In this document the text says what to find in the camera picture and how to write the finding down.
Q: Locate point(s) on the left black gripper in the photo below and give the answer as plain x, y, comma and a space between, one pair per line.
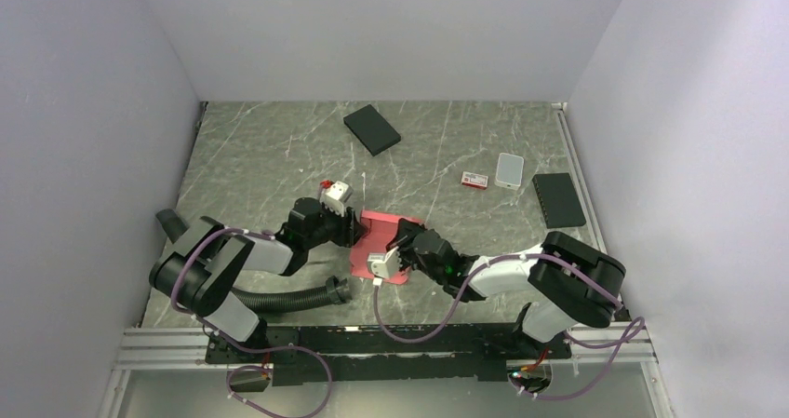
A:
351, 230

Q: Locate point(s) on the black ridged tray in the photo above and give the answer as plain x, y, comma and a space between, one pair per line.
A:
559, 202

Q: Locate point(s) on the red paper box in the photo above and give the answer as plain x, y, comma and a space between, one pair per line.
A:
381, 229

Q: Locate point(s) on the clear plastic case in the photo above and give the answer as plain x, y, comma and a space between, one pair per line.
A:
509, 171

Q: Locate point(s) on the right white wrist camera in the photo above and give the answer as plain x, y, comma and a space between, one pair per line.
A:
385, 265

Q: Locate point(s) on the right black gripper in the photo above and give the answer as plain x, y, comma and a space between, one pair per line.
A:
404, 236

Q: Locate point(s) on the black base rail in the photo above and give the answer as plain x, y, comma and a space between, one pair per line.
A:
483, 351

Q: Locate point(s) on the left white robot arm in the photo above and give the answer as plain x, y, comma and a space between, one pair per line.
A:
197, 272

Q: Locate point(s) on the black flat box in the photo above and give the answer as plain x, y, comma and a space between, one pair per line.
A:
372, 129

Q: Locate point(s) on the small red white box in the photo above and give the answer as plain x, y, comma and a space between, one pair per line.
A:
474, 180

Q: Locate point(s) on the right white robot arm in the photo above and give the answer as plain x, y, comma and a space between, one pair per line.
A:
578, 284

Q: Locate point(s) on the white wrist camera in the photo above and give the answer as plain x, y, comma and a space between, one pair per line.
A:
334, 196
385, 265

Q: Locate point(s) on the aluminium frame rail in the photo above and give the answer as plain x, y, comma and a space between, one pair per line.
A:
184, 349

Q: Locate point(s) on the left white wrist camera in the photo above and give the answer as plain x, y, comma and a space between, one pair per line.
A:
334, 196

